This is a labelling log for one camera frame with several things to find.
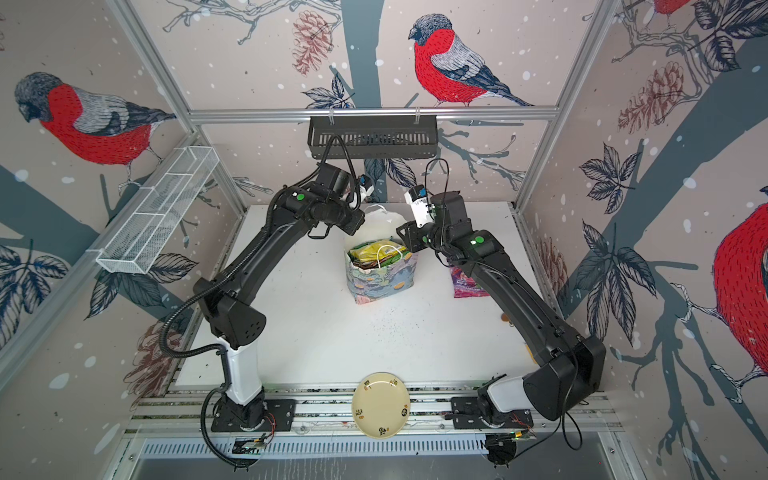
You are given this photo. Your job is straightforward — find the purple candy snack bag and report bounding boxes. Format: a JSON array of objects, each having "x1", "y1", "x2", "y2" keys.
[{"x1": 450, "y1": 267, "x2": 489, "y2": 299}]

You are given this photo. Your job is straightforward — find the patterned paper gift bag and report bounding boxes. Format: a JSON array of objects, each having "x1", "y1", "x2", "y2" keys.
[{"x1": 343, "y1": 203, "x2": 418, "y2": 306}]

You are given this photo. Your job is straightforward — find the yellow snack bag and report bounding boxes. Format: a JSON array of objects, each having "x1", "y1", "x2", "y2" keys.
[{"x1": 347, "y1": 239, "x2": 406, "y2": 270}]

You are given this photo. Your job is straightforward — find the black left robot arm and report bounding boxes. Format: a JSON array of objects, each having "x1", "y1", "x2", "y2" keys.
[{"x1": 193, "y1": 164, "x2": 374, "y2": 431}]

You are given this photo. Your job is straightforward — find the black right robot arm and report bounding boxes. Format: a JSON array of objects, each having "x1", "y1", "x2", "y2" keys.
[{"x1": 397, "y1": 185, "x2": 606, "y2": 426}]

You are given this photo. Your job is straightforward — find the cream ceramic plate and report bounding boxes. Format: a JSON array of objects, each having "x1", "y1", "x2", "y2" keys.
[{"x1": 351, "y1": 372, "x2": 411, "y2": 440}]

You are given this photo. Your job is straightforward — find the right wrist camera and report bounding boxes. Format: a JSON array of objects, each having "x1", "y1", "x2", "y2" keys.
[{"x1": 405, "y1": 184, "x2": 433, "y2": 228}]

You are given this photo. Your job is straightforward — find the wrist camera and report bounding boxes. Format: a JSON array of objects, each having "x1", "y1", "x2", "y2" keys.
[
  {"x1": 358, "y1": 174, "x2": 375, "y2": 202},
  {"x1": 405, "y1": 184, "x2": 433, "y2": 228}
]

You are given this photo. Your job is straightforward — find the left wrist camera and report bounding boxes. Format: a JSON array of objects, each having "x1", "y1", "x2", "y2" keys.
[{"x1": 358, "y1": 174, "x2": 375, "y2": 202}]

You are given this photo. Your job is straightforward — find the black hanging wall basket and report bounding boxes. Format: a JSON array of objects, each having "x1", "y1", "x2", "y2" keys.
[{"x1": 307, "y1": 115, "x2": 439, "y2": 160}]

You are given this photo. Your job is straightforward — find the horizontal aluminium frame bar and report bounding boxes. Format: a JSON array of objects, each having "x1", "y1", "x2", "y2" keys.
[{"x1": 187, "y1": 106, "x2": 560, "y2": 125}]

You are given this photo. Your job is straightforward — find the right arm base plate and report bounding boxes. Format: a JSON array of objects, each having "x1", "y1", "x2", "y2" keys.
[{"x1": 444, "y1": 397, "x2": 534, "y2": 430}]

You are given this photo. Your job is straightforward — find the white wire mesh shelf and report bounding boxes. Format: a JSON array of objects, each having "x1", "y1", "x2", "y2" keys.
[{"x1": 96, "y1": 146, "x2": 219, "y2": 274}]

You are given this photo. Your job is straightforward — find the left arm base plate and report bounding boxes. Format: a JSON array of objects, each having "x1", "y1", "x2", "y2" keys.
[{"x1": 211, "y1": 396, "x2": 297, "y2": 433}]

